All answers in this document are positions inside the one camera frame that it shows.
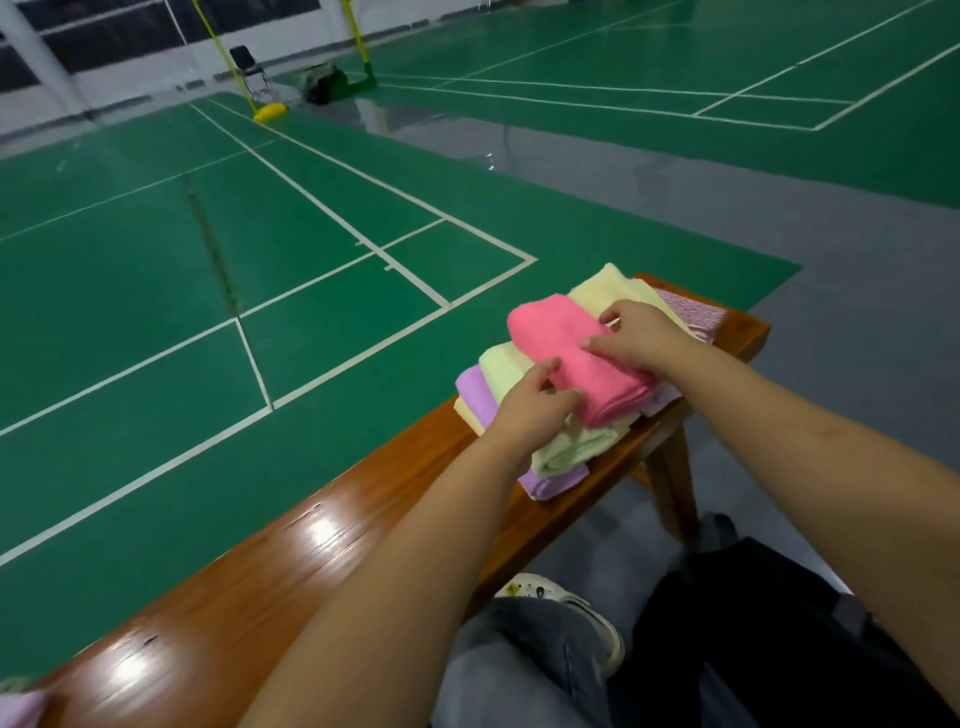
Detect person's left hand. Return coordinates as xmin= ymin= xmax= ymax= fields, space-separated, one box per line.
xmin=483 ymin=357 xmax=587 ymax=461

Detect person's right hand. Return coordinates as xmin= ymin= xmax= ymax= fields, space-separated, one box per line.
xmin=582 ymin=298 xmax=708 ymax=378

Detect light green striped towel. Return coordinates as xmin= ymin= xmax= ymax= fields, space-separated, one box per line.
xmin=477 ymin=342 xmax=639 ymax=479

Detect purple towel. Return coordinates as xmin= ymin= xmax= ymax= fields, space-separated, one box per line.
xmin=456 ymin=364 xmax=594 ymax=503

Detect pale yellow towel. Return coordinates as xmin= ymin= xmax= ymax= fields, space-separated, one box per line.
xmin=453 ymin=396 xmax=489 ymax=440
xmin=567 ymin=262 xmax=699 ymax=341

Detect hot pink towel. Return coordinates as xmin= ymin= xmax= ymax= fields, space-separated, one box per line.
xmin=505 ymin=292 xmax=662 ymax=429

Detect person's right forearm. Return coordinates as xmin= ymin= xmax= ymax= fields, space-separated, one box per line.
xmin=667 ymin=345 xmax=960 ymax=707

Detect person's left forearm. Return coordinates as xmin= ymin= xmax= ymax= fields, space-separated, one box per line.
xmin=240 ymin=435 xmax=530 ymax=728

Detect person's white shoe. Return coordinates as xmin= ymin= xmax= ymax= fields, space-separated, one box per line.
xmin=495 ymin=571 xmax=627 ymax=677

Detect person's grey trousers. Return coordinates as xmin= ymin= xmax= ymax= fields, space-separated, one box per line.
xmin=432 ymin=597 xmax=617 ymax=728

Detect brown wooden bench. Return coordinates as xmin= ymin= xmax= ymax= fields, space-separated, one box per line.
xmin=30 ymin=274 xmax=773 ymax=728

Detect black sports bag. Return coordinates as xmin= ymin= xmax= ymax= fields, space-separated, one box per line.
xmin=297 ymin=63 xmax=354 ymax=107

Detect dark folding chair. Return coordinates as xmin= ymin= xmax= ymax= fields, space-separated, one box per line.
xmin=229 ymin=45 xmax=275 ymax=101

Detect yellow net post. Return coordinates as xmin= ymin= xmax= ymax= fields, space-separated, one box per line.
xmin=187 ymin=0 xmax=291 ymax=125
xmin=342 ymin=0 xmax=377 ymax=84

